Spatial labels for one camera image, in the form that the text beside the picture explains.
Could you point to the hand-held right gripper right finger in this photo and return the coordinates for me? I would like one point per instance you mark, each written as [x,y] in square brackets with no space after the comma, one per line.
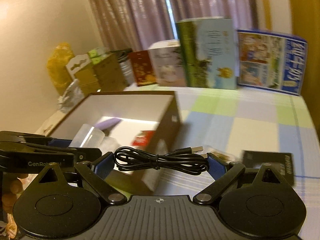
[215,166]

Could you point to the red gift box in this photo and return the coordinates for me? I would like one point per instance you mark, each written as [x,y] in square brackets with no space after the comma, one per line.
[141,67]

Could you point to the white appliance box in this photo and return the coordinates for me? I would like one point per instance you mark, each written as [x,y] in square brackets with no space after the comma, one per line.
[167,65]

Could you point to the wooden strip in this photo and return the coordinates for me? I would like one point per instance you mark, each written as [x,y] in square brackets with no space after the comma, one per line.
[267,12]

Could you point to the green milk carton box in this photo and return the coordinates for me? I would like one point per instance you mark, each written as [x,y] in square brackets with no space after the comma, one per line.
[207,55]

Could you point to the green patterned box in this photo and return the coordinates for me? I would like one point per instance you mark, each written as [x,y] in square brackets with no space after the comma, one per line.
[97,53]

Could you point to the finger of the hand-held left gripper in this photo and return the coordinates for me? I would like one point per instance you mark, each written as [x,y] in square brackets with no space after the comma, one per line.
[60,143]
[85,153]

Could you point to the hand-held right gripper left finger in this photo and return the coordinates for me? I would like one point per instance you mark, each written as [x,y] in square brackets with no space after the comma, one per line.
[103,166]

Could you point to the yellow plastic bag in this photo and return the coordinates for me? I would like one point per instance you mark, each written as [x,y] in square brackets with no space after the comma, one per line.
[58,65]

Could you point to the red snack packet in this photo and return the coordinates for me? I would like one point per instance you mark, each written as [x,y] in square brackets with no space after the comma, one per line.
[142,137]

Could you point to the white and brown paper box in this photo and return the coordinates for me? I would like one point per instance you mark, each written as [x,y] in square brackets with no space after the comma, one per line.
[82,75]

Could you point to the purple cream tube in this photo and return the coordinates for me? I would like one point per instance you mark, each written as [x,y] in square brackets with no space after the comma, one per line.
[110,125]

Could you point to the black shaver box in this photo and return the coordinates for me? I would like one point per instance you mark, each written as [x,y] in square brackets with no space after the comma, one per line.
[275,162]

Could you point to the small clear snack packet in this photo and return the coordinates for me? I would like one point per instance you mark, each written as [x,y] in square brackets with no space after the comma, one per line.
[222,155]

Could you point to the clear plastic container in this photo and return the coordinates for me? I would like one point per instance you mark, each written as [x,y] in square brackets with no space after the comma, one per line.
[87,135]

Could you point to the brown cardboard box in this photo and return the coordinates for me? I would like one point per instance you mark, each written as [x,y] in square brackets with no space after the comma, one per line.
[167,120]

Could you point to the brown cardboard carton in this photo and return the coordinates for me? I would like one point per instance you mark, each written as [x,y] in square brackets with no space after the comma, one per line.
[110,72]

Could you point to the checkered tablecloth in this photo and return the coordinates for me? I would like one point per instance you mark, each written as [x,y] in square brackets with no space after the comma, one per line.
[250,120]

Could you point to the person's left hand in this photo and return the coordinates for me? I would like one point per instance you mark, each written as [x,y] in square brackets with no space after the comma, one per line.
[15,187]

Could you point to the blue milk carton box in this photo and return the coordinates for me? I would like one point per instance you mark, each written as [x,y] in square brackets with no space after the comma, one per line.
[270,60]

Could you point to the purple curtain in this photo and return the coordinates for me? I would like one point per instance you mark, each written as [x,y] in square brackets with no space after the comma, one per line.
[137,10]

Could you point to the grey crumpled plastic bag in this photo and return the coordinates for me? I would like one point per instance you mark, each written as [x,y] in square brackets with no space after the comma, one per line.
[71,95]

